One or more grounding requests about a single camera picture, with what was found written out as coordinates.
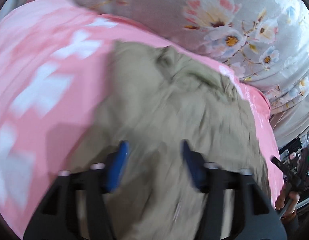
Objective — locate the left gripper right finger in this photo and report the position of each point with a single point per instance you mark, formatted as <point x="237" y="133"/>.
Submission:
<point x="195" y="162"/>

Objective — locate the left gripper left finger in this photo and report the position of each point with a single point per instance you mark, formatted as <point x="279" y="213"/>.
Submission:
<point x="114" y="166"/>

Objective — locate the pink white patterned blanket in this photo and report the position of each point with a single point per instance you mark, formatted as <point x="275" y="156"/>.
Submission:
<point x="54" y="74"/>

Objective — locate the grey floral bed sheet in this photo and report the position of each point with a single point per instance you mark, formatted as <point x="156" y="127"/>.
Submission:
<point x="265" y="42"/>

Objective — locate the person right hand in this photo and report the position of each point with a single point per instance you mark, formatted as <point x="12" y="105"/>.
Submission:
<point x="286" y="203"/>

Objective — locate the khaki quilted puffer jacket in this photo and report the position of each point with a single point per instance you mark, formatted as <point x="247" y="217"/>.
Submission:
<point x="158" y="98"/>

